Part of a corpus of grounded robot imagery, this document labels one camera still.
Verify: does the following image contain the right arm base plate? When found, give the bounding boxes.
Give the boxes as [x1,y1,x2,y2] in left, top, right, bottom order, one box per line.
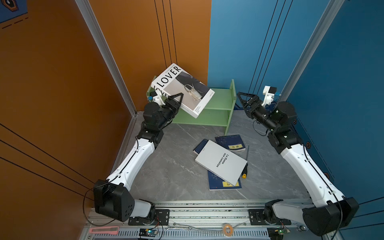
[248,209,292,226]

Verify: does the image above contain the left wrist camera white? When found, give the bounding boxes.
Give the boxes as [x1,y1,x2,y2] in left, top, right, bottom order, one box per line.
[148,91,165,106]

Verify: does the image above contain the silver wrench on rail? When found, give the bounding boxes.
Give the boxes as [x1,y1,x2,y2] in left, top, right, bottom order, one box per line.
[166,226,193,231]

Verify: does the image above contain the left circuit board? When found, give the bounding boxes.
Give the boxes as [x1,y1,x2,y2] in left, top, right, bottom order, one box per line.
[138,229,161,240]

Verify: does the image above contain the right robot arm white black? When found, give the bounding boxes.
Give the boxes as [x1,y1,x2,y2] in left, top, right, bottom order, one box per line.
[237,92,359,237]

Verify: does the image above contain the blue book front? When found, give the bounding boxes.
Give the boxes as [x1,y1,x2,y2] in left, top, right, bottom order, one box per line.
[208,171,242,191]

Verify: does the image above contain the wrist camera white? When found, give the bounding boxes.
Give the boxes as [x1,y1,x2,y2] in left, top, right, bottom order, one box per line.
[262,86,277,107]
[148,91,165,106]

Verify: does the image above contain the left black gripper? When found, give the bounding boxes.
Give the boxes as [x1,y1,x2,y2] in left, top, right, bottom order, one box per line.
[155,93,182,133]

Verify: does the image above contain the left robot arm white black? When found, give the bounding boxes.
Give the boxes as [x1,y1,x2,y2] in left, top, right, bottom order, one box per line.
[93,90,184,224]

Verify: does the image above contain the green wooden shelf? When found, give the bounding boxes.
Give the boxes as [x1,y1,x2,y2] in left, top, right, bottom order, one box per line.
[145,75,237,136]

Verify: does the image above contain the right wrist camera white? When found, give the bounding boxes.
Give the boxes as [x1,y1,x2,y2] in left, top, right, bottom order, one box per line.
[262,86,277,107]

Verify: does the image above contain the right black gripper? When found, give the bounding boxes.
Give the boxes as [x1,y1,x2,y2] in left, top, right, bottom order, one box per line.
[237,93,279,134]

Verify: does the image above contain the white La Dame book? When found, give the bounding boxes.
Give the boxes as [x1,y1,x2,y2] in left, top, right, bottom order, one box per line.
[195,140,248,185]

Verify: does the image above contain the right circuit board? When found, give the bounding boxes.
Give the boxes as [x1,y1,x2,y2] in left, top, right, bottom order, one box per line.
[267,228,291,240]

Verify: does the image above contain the tape roll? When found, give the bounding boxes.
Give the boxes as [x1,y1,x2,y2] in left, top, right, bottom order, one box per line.
[222,224,234,237]

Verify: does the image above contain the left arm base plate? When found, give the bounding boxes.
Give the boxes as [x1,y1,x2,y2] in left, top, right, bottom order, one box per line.
[128,209,170,226]

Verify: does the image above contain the yellow black screwdriver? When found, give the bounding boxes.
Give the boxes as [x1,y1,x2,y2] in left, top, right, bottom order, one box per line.
[242,147,250,179]

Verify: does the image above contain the blue book middle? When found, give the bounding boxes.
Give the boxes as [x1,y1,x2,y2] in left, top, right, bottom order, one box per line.
[193,139,209,155]

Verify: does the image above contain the pink tool on rail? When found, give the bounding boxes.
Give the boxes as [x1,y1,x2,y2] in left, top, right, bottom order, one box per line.
[89,226,120,235]

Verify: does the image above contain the blue book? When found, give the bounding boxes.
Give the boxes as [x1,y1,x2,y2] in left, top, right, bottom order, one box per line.
[193,139,209,155]
[215,135,246,152]
[208,171,242,191]

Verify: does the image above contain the blue book near shelf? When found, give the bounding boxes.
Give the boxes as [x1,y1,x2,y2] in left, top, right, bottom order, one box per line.
[215,135,246,152]

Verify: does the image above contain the white LOVER book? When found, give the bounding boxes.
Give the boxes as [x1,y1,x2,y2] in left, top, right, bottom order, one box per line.
[151,63,215,119]

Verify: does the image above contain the circuit board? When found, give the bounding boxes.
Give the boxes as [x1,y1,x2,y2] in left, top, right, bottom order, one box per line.
[267,228,291,240]
[138,229,161,240]

